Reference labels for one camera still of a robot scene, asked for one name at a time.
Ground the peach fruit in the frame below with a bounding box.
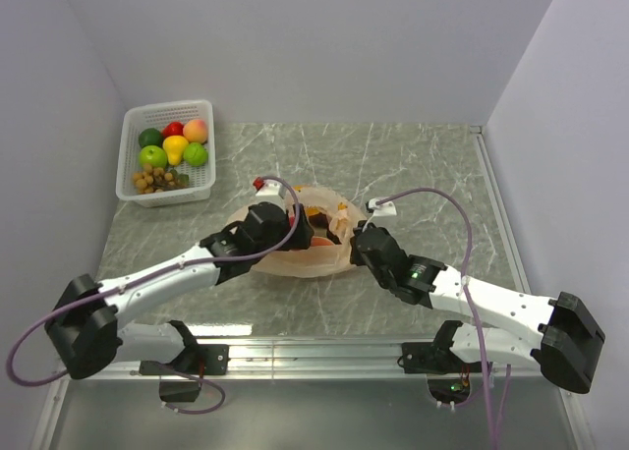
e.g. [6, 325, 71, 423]
[183, 119, 208, 144]

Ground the yellow pear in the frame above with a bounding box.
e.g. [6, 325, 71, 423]
[162, 135, 189, 166]

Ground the red fruit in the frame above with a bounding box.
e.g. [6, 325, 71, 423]
[162, 121, 184, 139]

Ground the purple cable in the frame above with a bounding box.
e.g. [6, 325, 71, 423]
[375, 188, 512, 450]
[5, 175, 302, 416]

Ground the translucent orange plastic bag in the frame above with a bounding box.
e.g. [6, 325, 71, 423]
[253, 185, 366, 278]

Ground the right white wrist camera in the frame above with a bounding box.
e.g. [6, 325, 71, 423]
[357, 197, 397, 231]

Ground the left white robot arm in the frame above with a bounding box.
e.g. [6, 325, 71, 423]
[44, 202, 314, 379]

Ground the dark brown fruit inside bag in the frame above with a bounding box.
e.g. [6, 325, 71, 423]
[308, 213, 341, 245]

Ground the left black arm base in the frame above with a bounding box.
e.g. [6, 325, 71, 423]
[139, 344, 229, 412]

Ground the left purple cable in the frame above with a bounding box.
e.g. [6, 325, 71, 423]
[5, 175, 302, 416]

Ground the green apple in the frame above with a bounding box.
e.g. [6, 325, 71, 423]
[139, 145, 168, 168]

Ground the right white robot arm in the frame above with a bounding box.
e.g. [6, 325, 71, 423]
[350, 223, 605, 394]

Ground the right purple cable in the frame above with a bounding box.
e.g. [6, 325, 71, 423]
[375, 188, 512, 450]

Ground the white perforated plastic basket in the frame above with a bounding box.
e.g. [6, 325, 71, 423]
[115, 99, 216, 207]

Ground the light green round fruit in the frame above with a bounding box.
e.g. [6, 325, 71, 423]
[183, 142, 208, 167]

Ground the aluminium mounting rail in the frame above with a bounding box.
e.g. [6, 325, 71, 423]
[29, 336, 574, 450]

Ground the dark green fruit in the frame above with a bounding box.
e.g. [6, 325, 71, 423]
[138, 128, 163, 148]

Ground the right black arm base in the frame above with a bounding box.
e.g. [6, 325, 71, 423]
[396, 342, 472, 407]

